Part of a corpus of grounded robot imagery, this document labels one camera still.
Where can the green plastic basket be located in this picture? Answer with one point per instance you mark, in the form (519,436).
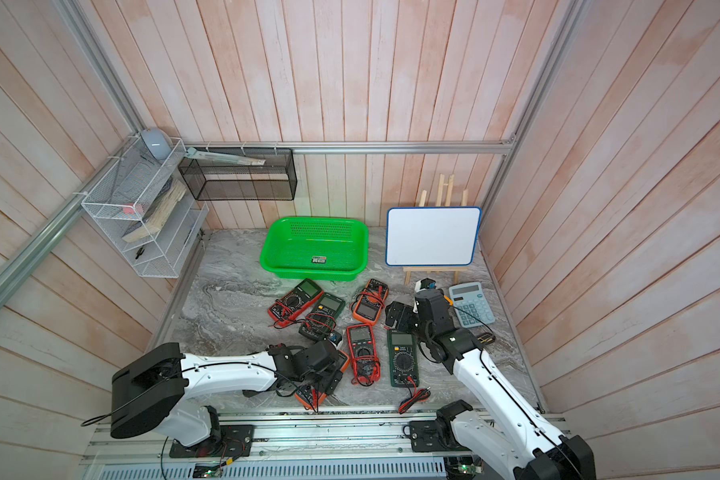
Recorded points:
(292,242)

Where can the green DT9205A multimeter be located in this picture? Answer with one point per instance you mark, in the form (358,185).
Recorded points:
(321,321)

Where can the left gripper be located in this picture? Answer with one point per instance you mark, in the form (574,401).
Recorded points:
(330,381)

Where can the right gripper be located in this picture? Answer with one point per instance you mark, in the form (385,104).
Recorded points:
(408,313)

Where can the blue framed whiteboard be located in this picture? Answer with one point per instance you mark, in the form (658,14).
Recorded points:
(431,236)

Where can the light blue calculator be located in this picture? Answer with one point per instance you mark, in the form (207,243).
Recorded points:
(471,306)

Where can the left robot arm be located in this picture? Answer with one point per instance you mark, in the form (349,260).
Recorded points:
(157,392)

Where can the book on wire shelf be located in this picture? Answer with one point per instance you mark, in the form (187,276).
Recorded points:
(158,213)

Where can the black mesh wall basket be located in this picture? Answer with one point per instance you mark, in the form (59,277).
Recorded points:
(276,181)

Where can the green multimeter lower right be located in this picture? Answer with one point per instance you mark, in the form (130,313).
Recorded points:
(403,363)

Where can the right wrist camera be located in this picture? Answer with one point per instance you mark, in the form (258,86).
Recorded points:
(424,284)

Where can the grey computer mouse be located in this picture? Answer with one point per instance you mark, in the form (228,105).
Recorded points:
(157,142)

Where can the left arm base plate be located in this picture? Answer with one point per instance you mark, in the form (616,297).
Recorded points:
(232,441)

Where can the paper in mesh basket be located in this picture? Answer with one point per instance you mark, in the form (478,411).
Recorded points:
(206,157)

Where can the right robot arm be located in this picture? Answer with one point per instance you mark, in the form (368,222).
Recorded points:
(518,442)

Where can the white wire wall shelf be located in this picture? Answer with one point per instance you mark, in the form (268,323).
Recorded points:
(124,193)

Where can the red ANENG multimeter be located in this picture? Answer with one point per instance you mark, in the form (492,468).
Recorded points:
(286,310)

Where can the orange multimeter front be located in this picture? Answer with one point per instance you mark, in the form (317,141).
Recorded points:
(315,390)

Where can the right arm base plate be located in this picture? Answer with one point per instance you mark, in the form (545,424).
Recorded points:
(429,436)

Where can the orange multimeter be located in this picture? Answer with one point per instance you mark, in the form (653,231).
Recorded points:
(315,390)
(370,302)

